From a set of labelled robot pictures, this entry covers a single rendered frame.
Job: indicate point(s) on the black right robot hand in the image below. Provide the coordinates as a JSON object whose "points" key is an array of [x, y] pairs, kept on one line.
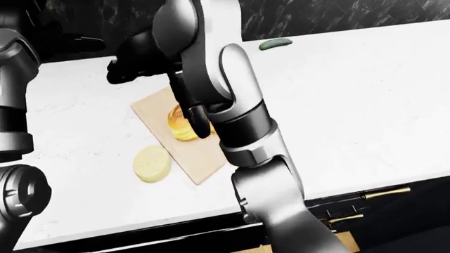
{"points": [[140, 55]]}

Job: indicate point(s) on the pale yellow round cheese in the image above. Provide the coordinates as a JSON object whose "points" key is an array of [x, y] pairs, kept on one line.
{"points": [[152, 164]]}

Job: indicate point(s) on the light wooden cutting board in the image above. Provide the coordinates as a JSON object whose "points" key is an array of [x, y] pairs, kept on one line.
{"points": [[197, 158]]}

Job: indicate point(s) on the dark green cucumber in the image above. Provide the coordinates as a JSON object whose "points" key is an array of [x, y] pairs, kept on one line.
{"points": [[275, 44]]}

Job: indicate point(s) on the black cabinet front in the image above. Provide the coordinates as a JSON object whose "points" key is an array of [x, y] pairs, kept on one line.
{"points": [[404, 224]]}

